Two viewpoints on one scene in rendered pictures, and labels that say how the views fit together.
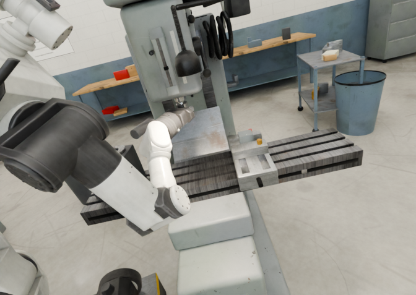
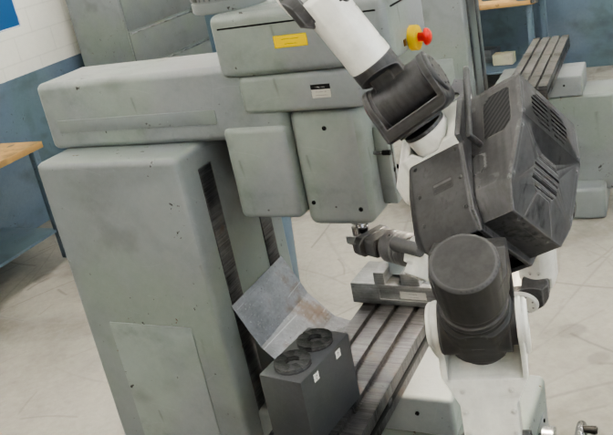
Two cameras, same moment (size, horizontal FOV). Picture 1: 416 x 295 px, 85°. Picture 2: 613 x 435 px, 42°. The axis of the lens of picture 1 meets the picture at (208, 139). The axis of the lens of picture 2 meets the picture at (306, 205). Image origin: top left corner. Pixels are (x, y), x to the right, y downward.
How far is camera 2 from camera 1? 202 cm
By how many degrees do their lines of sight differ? 58
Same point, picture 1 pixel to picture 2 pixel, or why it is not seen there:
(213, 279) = (524, 409)
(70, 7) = not seen: outside the picture
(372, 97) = (286, 222)
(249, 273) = (535, 382)
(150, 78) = (373, 188)
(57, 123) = not seen: hidden behind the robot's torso
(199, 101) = (261, 255)
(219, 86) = (276, 220)
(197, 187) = (414, 340)
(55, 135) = not seen: hidden behind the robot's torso
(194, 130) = (276, 308)
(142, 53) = (368, 157)
